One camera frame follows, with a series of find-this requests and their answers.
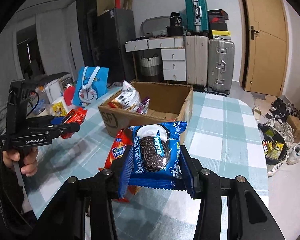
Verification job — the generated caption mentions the red Oreo pack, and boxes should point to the red Oreo pack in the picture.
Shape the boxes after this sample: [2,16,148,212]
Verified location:
[61,107,87,139]

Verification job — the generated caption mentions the blue Oreo pack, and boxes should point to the blue Oreo pack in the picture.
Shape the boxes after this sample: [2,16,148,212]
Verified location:
[128,121,187,191]

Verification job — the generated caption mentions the red chips snack bag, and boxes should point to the red chips snack bag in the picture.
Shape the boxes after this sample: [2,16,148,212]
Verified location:
[98,128,141,203]

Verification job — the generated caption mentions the purple snack bag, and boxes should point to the purple snack bag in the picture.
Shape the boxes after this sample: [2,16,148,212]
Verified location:
[136,96,150,115]

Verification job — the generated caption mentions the person's left hand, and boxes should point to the person's left hand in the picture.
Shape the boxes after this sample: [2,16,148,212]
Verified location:
[2,146,39,177]

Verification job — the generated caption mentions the yellow snack box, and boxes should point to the yellow snack box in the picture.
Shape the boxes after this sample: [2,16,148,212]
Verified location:
[51,96,69,117]

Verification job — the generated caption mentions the blue Doraemon tote bag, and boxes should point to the blue Doraemon tote bag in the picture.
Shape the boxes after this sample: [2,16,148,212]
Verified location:
[72,66,109,107]

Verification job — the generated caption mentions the checkered blue tablecloth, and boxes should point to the checkered blue tablecloth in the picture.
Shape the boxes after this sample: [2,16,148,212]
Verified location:
[24,87,271,240]

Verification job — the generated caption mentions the white snack bag in box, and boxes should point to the white snack bag in box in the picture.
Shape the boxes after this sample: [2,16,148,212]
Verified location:
[108,81,141,112]

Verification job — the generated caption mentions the SF cardboard box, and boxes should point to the SF cardboard box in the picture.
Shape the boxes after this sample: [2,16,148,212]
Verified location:
[98,81,193,137]

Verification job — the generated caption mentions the black refrigerator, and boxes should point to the black refrigerator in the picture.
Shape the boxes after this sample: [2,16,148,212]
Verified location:
[77,8,136,83]

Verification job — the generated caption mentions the woven laundry basket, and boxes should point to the woven laundry basket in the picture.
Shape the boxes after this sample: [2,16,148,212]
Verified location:
[140,56,160,77]

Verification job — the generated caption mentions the small cardboard box on floor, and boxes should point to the small cardboard box on floor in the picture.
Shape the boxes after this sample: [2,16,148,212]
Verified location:
[287,115,300,143]

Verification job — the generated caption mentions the white drawer desk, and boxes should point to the white drawer desk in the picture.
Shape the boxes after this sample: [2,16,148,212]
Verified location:
[125,36,186,82]

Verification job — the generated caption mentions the silver suitcase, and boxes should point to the silver suitcase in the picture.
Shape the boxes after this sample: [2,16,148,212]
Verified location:
[207,39,235,95]

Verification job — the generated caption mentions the beige suitcase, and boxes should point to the beige suitcase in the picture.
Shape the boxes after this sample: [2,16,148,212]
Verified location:
[185,35,209,86]

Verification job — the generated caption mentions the teal suitcase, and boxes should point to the teal suitcase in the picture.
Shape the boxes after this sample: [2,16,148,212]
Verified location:
[185,0,209,33]

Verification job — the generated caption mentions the wooden door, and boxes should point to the wooden door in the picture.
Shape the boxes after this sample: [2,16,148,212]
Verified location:
[243,0,288,96]

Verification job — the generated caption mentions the stacked shoe boxes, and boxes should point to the stacked shoe boxes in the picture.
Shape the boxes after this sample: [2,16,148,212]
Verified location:
[208,9,231,40]

